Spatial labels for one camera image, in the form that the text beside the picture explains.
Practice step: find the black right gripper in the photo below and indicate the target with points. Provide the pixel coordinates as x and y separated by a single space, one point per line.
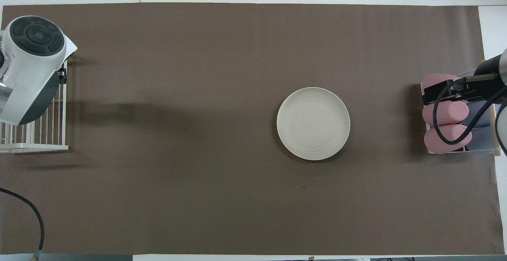
489 75

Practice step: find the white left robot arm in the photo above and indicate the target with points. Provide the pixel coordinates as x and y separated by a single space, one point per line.
27 75

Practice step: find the cream round plate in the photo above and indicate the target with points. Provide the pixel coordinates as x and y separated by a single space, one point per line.
313 124

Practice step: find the pink plastic cup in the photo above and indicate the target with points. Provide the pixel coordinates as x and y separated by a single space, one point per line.
451 147
433 79
451 112

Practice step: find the brown table mat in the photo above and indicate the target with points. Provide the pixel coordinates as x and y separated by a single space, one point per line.
198 134

